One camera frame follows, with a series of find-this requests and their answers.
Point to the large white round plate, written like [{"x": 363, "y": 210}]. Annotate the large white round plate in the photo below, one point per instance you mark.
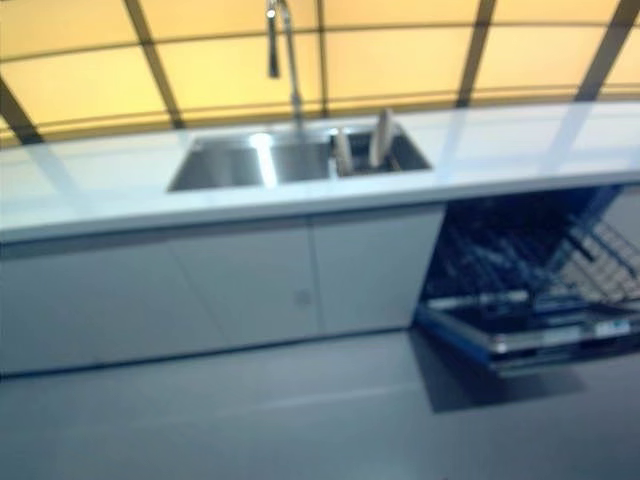
[{"x": 382, "y": 135}]

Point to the black built-in dishwasher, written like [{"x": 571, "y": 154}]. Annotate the black built-in dishwasher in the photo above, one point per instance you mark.
[{"x": 525, "y": 341}]

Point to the white glossy cabinet door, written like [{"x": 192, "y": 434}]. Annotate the white glossy cabinet door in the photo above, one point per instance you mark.
[
  {"x": 370, "y": 270},
  {"x": 125, "y": 300}
]

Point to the black dish drying rack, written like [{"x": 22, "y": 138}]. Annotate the black dish drying rack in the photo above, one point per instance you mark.
[{"x": 360, "y": 161}]

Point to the stainless steel kitchen sink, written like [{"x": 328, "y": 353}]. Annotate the stainless steel kitchen sink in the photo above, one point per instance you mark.
[{"x": 225, "y": 160}]

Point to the chrome pull-down kitchen faucet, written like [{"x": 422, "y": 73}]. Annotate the chrome pull-down kitchen faucet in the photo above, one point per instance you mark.
[{"x": 273, "y": 50}]

